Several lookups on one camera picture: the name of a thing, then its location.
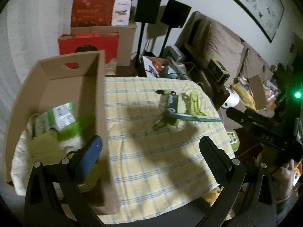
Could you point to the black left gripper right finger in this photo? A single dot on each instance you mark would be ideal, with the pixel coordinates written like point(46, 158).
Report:
point(259, 204)

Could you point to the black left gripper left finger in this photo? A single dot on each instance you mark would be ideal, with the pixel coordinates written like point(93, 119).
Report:
point(42, 205)

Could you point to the lime green plastic clip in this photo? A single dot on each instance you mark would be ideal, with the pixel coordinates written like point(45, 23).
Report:
point(191, 103)

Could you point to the teal bar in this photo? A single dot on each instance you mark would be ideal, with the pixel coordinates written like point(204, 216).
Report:
point(187, 117)

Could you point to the dark resistance band pouch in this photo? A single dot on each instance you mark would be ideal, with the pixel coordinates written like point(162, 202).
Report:
point(171, 109)

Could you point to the yellow-green plastic shuttlecock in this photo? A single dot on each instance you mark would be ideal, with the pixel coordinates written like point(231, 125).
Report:
point(91, 180)

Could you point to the white cloth in box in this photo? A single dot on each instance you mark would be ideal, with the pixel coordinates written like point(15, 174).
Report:
point(44, 148)

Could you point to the green white packaged item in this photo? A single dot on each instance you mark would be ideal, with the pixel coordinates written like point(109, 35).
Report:
point(56, 118)

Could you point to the green framed small device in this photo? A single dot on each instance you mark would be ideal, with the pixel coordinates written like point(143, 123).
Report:
point(218, 71)

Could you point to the yellow blue plaid tablecloth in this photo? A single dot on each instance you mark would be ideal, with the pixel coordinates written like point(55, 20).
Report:
point(156, 171)

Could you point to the open brown cardboard box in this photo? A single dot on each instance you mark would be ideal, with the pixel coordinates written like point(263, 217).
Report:
point(77, 78)

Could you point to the brown covered sofa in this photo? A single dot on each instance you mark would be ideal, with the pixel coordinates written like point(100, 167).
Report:
point(203, 38)

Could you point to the framed ink painting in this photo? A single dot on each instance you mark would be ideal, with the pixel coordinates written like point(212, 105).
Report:
point(266, 13)

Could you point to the white printed paper sheet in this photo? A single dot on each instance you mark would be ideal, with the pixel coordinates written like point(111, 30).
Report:
point(149, 69)

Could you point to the large brown cardboard box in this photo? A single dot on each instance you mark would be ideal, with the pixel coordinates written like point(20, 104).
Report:
point(126, 39)

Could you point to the red printed product box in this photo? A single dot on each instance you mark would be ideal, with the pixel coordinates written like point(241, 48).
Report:
point(83, 42)

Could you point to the red gift bag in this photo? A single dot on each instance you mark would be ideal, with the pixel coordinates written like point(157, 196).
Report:
point(91, 13)

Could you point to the white pink small box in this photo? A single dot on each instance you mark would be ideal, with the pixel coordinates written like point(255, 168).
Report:
point(121, 12)

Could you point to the black green ribbed handle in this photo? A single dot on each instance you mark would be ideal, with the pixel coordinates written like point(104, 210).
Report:
point(165, 92)

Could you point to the orange handled scissors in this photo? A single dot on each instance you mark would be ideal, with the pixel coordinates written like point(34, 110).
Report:
point(158, 66)

